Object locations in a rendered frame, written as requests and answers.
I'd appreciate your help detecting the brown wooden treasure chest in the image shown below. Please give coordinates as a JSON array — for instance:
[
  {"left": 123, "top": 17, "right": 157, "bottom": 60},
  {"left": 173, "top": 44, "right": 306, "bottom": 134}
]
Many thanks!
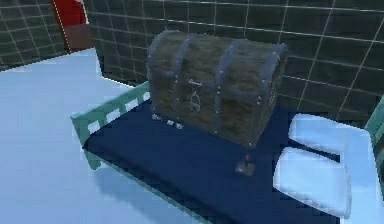
[{"left": 145, "top": 29, "right": 289, "bottom": 149}]

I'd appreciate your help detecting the green bed with blue cover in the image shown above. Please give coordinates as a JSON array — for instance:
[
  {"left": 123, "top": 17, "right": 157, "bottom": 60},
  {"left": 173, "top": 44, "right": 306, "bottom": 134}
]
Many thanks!
[{"left": 70, "top": 80, "right": 384, "bottom": 224}]

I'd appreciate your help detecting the white pillow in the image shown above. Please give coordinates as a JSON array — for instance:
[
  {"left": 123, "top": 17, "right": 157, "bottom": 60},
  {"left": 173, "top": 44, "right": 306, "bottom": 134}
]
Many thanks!
[
  {"left": 287, "top": 113, "right": 373, "bottom": 158},
  {"left": 272, "top": 146, "right": 353, "bottom": 220}
]

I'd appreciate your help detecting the red and brown door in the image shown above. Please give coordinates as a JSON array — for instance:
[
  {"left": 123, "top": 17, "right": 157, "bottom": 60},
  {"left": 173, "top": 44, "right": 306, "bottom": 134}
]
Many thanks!
[{"left": 50, "top": 0, "right": 95, "bottom": 53}]

